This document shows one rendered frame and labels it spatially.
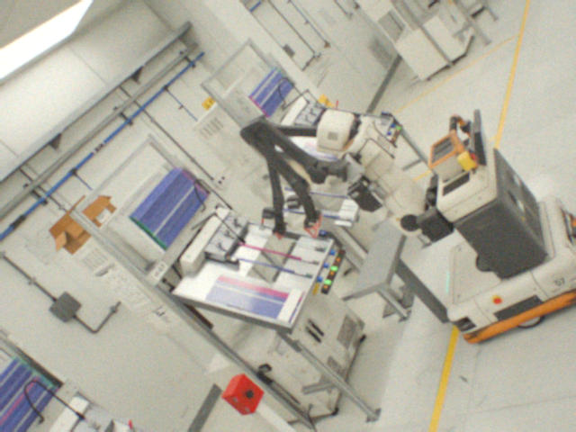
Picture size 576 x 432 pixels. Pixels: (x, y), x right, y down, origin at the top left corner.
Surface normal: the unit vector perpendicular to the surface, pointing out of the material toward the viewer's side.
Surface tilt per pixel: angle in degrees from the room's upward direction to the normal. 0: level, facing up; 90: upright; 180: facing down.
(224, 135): 90
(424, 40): 90
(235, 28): 90
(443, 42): 90
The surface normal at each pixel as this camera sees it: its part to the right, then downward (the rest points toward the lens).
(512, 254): -0.25, 0.55
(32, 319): 0.64, -0.36
